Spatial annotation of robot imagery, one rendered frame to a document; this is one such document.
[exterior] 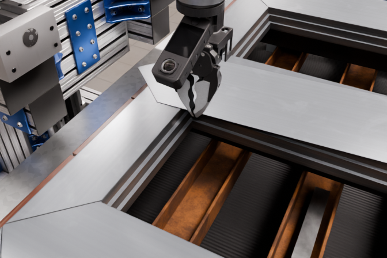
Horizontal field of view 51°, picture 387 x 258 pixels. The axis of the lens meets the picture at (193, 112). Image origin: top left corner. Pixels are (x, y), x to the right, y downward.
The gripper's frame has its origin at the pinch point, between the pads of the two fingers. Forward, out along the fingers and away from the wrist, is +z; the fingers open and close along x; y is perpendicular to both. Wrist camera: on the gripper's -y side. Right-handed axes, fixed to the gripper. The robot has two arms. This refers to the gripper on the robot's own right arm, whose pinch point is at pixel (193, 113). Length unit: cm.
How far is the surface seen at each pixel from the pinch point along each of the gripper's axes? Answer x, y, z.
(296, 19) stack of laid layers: -4.7, 48.5, 2.4
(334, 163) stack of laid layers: -24.4, 3.3, 4.0
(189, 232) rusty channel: -4.3, -9.9, 19.5
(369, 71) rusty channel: -25, 61, 19
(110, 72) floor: 109, 106, 88
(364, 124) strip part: -27.0, 11.5, 0.7
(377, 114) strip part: -28.5, 15.1, 0.7
